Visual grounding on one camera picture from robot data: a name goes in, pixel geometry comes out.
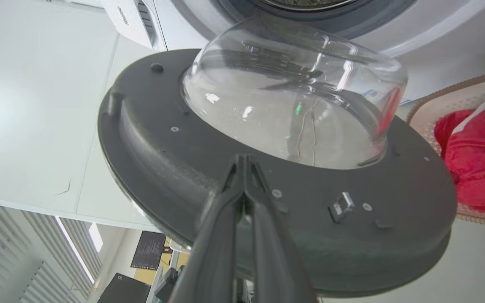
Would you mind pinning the grey washing machine door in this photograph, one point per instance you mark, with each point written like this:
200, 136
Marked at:
175, 168

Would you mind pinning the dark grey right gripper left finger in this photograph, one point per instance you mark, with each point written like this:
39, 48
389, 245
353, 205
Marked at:
214, 261

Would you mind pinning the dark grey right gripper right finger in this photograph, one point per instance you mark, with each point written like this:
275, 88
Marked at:
276, 261

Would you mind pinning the beige woven laundry basket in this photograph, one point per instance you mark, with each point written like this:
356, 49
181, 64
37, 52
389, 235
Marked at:
457, 99

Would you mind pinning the red cloth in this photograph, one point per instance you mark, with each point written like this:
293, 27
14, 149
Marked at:
482, 160

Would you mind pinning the white washing machine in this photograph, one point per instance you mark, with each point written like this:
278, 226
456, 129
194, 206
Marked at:
432, 29

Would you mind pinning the black box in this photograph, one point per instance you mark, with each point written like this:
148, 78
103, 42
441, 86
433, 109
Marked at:
124, 290

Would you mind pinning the black wall poster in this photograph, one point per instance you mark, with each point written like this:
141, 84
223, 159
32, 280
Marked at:
147, 250

